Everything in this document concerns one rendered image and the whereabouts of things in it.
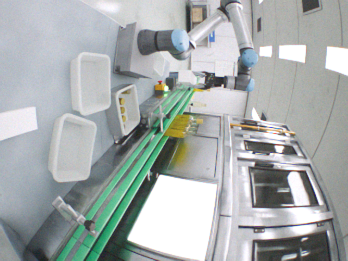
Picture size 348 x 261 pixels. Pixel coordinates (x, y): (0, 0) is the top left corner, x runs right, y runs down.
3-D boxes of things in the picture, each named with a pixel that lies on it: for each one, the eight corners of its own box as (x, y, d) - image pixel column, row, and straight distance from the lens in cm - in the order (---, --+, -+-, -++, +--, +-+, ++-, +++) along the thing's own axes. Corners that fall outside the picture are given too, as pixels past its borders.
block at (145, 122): (139, 128, 91) (149, 129, 87) (137, 113, 87) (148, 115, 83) (141, 125, 93) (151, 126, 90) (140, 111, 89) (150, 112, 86)
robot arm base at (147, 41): (138, 25, 82) (156, 23, 77) (150, 33, 94) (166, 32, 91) (136, 53, 77) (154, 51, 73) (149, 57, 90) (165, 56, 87)
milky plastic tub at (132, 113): (111, 135, 78) (124, 137, 73) (101, 93, 71) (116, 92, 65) (128, 120, 90) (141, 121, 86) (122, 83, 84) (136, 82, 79)
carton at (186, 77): (179, 69, 77) (190, 70, 76) (187, 77, 100) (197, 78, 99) (178, 81, 76) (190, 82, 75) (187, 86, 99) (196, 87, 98)
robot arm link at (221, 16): (161, 45, 87) (228, -6, 104) (169, 54, 100) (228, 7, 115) (174, 58, 82) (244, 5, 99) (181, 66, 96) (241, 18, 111)
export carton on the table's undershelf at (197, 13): (191, 7, 643) (202, 7, 638) (193, 11, 683) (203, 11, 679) (192, 21, 622) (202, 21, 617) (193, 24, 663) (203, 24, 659)
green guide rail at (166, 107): (151, 116, 88) (164, 117, 85) (151, 114, 88) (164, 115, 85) (196, 73, 252) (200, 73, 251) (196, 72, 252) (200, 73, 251)
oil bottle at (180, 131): (155, 134, 99) (187, 138, 93) (155, 127, 96) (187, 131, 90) (159, 130, 103) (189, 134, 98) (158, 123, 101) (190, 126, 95)
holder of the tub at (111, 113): (113, 143, 81) (124, 145, 77) (101, 93, 71) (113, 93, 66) (129, 128, 93) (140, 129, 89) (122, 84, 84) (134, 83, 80)
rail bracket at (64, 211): (60, 216, 64) (105, 247, 50) (33, 186, 53) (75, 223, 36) (66, 207, 64) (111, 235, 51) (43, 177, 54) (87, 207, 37)
